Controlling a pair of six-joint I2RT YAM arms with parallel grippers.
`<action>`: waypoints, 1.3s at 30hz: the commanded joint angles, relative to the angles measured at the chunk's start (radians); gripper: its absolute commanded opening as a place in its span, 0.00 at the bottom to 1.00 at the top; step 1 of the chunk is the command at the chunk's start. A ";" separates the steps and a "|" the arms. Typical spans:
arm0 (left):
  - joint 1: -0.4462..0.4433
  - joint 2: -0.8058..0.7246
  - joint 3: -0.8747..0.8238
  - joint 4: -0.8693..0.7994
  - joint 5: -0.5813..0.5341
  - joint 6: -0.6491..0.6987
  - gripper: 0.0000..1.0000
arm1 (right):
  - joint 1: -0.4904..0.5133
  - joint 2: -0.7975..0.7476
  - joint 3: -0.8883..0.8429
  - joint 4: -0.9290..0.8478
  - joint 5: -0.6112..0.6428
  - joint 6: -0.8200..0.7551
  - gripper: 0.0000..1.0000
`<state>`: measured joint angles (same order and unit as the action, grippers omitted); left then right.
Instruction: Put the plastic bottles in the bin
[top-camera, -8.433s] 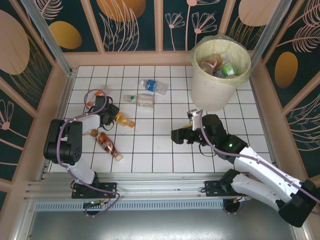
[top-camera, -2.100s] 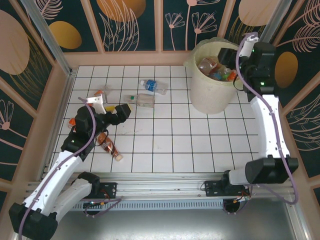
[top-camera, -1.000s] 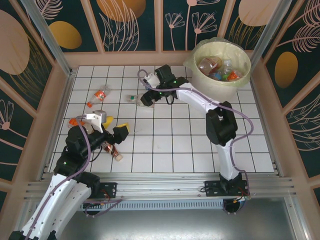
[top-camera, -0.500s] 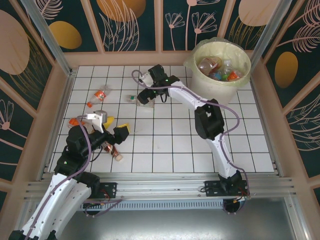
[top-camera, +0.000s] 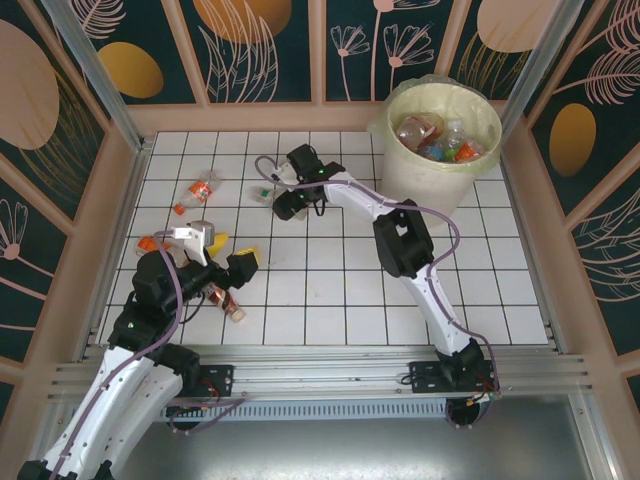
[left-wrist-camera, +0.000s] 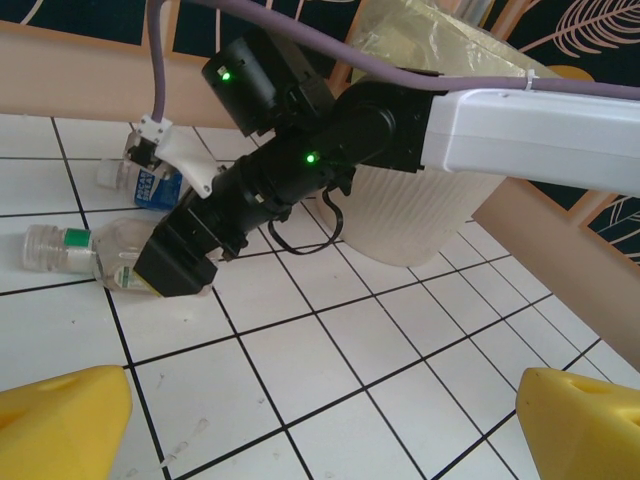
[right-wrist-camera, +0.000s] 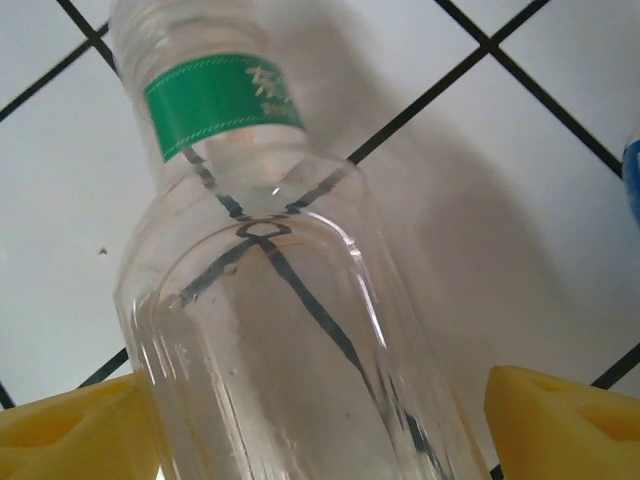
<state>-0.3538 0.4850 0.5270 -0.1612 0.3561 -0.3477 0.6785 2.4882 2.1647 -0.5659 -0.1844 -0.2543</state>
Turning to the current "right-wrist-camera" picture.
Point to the small bottle blue label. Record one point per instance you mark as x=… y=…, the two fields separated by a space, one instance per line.
x=632 y=180

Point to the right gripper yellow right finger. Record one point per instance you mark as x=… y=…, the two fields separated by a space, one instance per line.
x=560 y=435

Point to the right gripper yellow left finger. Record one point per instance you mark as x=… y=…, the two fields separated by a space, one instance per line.
x=60 y=440

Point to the clear bottle green neck label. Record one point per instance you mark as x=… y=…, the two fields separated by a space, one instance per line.
x=280 y=350

